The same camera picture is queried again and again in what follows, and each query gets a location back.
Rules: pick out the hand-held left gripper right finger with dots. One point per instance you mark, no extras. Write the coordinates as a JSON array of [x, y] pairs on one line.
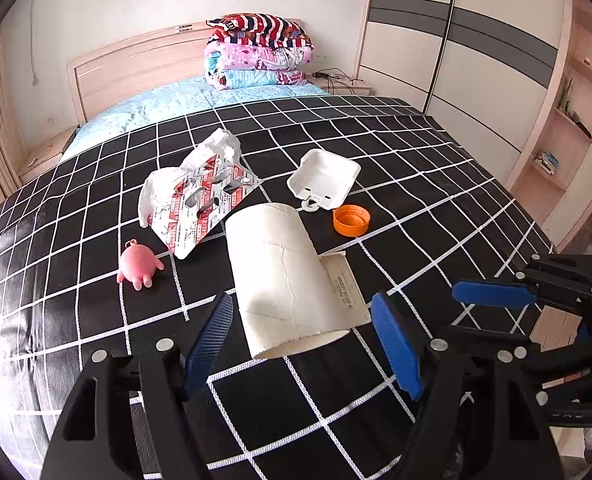
[[396, 350]]

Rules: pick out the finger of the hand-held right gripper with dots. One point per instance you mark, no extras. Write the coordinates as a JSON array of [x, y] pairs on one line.
[[491, 340], [491, 293]]

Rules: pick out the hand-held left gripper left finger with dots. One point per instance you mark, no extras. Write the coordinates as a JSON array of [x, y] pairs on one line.
[[211, 340]]

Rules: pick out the cardboard paper roll tube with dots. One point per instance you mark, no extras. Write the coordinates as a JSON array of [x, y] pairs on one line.
[[276, 280]]

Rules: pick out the white paper card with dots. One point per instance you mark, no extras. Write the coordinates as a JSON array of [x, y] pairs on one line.
[[346, 295]]

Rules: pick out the pink octopus toy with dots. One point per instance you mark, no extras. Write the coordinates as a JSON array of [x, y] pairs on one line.
[[136, 265]]

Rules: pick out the red silver blister pack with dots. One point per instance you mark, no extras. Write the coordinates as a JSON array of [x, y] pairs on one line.
[[186, 230]]

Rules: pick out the orange bottle cap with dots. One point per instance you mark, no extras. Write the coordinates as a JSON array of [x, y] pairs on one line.
[[351, 221]]

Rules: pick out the stack of books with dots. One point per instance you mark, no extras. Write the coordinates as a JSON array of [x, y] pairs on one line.
[[548, 162]]

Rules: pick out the black white-grid mat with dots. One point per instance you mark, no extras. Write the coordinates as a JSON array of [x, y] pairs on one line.
[[426, 160]]

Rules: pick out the white plastic tray box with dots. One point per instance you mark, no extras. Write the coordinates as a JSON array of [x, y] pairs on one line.
[[326, 175]]

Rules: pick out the wooden open shelf unit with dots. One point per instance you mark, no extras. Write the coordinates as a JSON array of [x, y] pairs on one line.
[[551, 110]]

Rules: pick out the white grey sliding wardrobe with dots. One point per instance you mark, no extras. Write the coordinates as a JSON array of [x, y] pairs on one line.
[[476, 60]]

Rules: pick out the light blue bedsheet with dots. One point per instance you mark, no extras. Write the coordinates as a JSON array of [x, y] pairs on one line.
[[151, 105]]

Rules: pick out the blue folded quilt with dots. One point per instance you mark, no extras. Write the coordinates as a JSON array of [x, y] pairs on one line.
[[246, 79]]

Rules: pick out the wooden headboard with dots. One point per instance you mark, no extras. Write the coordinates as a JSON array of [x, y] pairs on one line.
[[126, 70]]

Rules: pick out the pink folded quilt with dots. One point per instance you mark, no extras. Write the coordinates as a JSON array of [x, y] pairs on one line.
[[246, 55]]

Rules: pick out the red striped folded quilt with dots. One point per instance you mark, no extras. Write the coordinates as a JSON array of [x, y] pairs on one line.
[[261, 27]]

